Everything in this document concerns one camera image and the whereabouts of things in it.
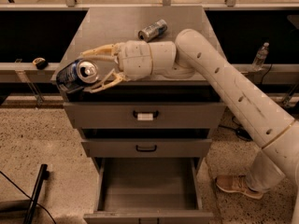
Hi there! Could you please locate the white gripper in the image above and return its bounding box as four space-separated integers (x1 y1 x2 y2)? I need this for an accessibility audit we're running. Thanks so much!
79 40 152 93

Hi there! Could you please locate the blue pepsi can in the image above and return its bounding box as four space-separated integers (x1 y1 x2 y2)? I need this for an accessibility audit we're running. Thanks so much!
56 59 98 93

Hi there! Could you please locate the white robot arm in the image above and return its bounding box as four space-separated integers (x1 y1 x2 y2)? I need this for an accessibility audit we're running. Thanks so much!
80 29 299 198

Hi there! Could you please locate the silver can lying down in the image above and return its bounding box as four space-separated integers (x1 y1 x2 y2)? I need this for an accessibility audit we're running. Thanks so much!
138 20 167 42

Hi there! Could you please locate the top grey drawer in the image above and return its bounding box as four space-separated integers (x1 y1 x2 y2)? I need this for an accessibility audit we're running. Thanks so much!
64 102 225 129

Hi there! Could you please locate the grey drawer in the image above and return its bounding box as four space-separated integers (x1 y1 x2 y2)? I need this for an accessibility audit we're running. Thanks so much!
84 158 214 224
81 138 212 158
64 102 225 129

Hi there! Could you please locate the grey drawer cabinet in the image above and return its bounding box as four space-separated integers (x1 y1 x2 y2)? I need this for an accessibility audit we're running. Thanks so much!
52 6 225 160

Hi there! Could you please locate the middle grey drawer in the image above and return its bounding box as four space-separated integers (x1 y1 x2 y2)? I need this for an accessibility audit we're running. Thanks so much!
81 138 212 158

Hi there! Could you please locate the bottom grey drawer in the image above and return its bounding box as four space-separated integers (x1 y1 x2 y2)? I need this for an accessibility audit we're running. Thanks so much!
84 158 214 224

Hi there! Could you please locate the clear plastic water bottle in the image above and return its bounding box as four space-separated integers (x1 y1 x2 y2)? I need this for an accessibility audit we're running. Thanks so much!
252 42 269 71

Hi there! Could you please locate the tan sneaker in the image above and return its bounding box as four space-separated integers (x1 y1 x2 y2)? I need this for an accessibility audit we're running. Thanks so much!
215 175 263 200

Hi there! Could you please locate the black bar with cable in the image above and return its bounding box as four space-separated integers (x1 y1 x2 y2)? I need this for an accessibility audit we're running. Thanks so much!
0 164 57 224

